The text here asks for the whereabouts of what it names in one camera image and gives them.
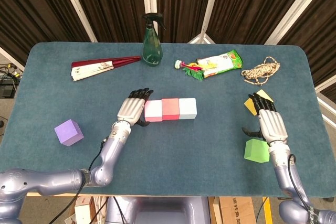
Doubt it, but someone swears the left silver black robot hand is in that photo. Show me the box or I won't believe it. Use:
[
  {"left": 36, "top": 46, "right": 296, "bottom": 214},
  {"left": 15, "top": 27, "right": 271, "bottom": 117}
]
[{"left": 117, "top": 87, "right": 154, "bottom": 127}]

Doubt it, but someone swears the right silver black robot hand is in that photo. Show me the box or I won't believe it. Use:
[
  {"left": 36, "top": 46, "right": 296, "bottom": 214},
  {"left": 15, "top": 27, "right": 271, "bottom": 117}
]
[{"left": 241, "top": 92, "right": 289, "bottom": 146}]

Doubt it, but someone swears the pink foam cube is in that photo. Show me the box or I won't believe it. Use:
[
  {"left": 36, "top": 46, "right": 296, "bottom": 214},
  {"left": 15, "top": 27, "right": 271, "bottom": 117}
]
[{"left": 144, "top": 100, "right": 163, "bottom": 123}]

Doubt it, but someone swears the red foam cube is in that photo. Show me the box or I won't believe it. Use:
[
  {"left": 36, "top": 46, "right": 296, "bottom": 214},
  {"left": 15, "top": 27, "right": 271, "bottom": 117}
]
[{"left": 161, "top": 98, "right": 181, "bottom": 121}]

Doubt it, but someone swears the light blue foam cube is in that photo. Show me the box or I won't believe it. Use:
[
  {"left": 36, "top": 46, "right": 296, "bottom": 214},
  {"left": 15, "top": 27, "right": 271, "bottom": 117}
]
[{"left": 178, "top": 98, "right": 197, "bottom": 120}]

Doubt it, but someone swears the green foam cube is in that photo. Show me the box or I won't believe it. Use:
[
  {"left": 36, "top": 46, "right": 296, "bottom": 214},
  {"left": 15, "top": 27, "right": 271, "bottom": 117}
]
[{"left": 244, "top": 138, "right": 270, "bottom": 163}]

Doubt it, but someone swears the yellow foam cube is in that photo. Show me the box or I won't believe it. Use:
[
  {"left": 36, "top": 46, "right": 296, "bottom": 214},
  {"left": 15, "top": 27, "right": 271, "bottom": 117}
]
[{"left": 244, "top": 89, "right": 274, "bottom": 116}]

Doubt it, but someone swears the folded red paper fan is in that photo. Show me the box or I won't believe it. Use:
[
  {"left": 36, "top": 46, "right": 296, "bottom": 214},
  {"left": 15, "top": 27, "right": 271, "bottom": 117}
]
[{"left": 71, "top": 56, "right": 142, "bottom": 82}]

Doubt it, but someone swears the blue felt table mat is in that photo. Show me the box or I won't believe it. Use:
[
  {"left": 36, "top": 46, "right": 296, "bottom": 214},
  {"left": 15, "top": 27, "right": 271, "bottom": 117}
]
[{"left": 0, "top": 41, "right": 336, "bottom": 198}]

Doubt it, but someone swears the green spray bottle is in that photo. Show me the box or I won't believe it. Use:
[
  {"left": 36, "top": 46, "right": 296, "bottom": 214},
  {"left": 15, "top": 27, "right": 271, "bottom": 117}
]
[{"left": 142, "top": 13, "right": 167, "bottom": 67}]

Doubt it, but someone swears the purple foam cube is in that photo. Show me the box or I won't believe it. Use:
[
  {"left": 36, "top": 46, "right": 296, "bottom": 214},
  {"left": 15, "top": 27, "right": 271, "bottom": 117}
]
[{"left": 54, "top": 119, "right": 85, "bottom": 147}]

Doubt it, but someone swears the colourful feather shuttlecock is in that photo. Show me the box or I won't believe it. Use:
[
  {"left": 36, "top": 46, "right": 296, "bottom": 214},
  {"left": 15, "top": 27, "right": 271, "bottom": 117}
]
[{"left": 174, "top": 59, "right": 205, "bottom": 81}]

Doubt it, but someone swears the white green snack packet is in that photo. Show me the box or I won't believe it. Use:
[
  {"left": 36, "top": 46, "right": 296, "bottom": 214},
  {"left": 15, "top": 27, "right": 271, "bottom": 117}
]
[{"left": 196, "top": 49, "right": 244, "bottom": 79}]

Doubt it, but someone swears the brown cardboard box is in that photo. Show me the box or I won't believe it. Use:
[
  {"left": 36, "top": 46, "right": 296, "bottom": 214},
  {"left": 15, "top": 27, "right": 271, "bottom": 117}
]
[{"left": 219, "top": 197, "right": 257, "bottom": 224}]

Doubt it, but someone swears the lilac grey robot torso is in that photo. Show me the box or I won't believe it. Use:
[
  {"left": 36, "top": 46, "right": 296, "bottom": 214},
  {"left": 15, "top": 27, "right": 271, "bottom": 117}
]
[{"left": 104, "top": 196, "right": 211, "bottom": 224}]

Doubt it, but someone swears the brown pleated curtain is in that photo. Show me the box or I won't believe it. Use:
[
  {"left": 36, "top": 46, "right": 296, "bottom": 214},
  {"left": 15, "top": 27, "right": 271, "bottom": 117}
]
[{"left": 0, "top": 0, "right": 336, "bottom": 96}]

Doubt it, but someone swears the white cardboard box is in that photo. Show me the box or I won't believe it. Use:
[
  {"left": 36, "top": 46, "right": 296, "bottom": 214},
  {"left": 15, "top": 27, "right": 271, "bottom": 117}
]
[{"left": 74, "top": 196, "right": 92, "bottom": 224}]

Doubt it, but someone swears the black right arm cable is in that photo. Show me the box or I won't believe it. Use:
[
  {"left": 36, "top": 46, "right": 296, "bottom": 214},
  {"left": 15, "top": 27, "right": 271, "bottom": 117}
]
[{"left": 287, "top": 154, "right": 314, "bottom": 210}]

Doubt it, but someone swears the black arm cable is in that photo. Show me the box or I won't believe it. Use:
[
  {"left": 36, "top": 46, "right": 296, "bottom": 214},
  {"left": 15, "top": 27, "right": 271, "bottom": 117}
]
[
  {"left": 51, "top": 137, "right": 108, "bottom": 224},
  {"left": 287, "top": 154, "right": 314, "bottom": 210}
]

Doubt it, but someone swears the beige rope bundle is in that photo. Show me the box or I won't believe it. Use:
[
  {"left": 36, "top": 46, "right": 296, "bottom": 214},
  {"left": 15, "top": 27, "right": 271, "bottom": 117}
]
[{"left": 240, "top": 56, "right": 281, "bottom": 86}]

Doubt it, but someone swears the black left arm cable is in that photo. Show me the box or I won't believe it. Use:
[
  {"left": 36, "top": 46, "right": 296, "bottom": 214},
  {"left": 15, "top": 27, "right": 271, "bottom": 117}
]
[{"left": 51, "top": 137, "right": 108, "bottom": 224}]

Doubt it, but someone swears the black device with cables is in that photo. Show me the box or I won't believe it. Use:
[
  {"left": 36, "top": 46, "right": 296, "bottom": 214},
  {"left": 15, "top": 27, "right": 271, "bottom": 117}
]
[{"left": 0, "top": 62, "right": 23, "bottom": 99}]

